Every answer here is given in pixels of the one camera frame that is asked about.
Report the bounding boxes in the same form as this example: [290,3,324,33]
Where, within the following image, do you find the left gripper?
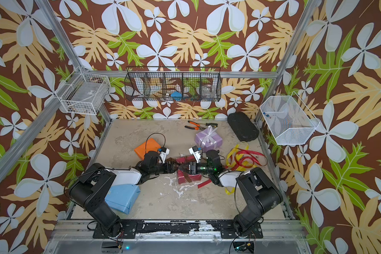
[150,161,182,176]

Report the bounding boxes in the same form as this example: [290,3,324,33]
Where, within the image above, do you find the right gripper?
[179,162,215,176]

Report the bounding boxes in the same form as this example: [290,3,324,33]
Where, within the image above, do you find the magenta gift box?
[176,155,202,184]

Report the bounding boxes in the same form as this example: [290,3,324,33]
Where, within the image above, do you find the orange gift box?
[134,138,161,160]

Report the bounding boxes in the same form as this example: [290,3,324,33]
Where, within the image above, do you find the blue gift box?
[105,184,140,214]

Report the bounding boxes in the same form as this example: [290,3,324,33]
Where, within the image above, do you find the yellow ribbon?
[224,142,258,195]

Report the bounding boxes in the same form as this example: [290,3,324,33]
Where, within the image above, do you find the red ribbon bow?
[189,147,268,188]

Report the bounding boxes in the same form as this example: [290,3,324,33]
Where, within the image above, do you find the brown ribbon bow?
[176,156,195,183]

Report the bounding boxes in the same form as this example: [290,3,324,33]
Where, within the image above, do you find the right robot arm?
[178,148,283,237]

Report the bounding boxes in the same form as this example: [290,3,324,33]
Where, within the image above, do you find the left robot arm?
[65,151,179,239]

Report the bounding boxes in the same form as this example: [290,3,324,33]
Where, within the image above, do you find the lilac gift box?
[195,126,223,152]

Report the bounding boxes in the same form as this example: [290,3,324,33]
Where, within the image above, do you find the white ribbon bow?
[197,127,220,148]

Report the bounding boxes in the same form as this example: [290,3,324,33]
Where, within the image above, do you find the blue item in basket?
[170,91,183,101]

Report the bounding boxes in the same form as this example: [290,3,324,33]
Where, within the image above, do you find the black oval case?
[227,112,259,142]

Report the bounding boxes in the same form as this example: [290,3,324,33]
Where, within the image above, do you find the white mesh basket right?
[260,92,320,146]

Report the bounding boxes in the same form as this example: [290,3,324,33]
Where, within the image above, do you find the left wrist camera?
[158,147,170,163]

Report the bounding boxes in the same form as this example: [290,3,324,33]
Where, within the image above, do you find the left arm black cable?
[144,132,166,155]

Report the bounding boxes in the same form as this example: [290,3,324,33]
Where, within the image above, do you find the orange handled pliers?
[185,121,218,130]

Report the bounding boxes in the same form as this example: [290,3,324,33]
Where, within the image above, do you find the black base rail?
[89,220,263,239]

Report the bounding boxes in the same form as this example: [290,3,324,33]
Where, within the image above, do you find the black wire basket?
[123,66,222,102]

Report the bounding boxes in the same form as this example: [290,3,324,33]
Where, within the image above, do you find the white wire basket left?
[57,69,111,115]

